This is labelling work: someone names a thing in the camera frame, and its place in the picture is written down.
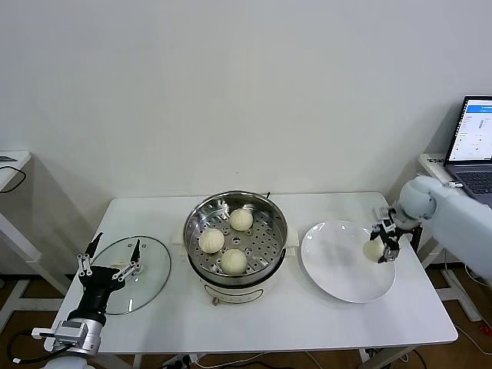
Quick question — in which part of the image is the stainless steel steamer basket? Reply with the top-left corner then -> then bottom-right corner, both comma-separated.
183,191 -> 288,280

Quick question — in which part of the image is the white round plate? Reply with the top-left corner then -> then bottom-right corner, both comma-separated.
301,219 -> 397,304

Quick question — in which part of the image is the white electric cooker base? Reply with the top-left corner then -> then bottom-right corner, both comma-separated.
171,221 -> 300,308

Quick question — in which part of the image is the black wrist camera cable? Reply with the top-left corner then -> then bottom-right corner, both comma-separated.
8,331 -> 55,366

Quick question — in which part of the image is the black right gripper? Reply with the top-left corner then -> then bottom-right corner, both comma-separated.
367,214 -> 422,265

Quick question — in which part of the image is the white side desk with laptop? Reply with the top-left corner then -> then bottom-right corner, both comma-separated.
417,152 -> 492,322

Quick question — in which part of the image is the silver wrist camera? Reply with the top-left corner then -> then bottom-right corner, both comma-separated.
31,321 -> 88,349
373,207 -> 396,231

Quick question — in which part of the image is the open grey laptop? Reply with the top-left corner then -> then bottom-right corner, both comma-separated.
442,95 -> 492,211

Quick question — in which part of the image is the white side desk with cable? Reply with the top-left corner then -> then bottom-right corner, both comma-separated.
0,149 -> 74,335

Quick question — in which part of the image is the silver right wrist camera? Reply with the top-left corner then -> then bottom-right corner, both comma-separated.
373,207 -> 396,231

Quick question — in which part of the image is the black looped desk cable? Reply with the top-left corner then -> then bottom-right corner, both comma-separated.
0,165 -> 27,193

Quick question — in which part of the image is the white steamed baozi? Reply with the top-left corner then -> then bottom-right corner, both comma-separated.
363,238 -> 385,263
229,208 -> 254,231
220,248 -> 248,276
198,228 -> 226,254

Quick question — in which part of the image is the round glass lid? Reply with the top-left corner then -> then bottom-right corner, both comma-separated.
91,234 -> 172,316

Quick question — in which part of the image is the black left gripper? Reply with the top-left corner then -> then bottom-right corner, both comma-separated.
67,231 -> 144,322

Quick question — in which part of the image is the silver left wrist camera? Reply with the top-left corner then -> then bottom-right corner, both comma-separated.
31,321 -> 88,349

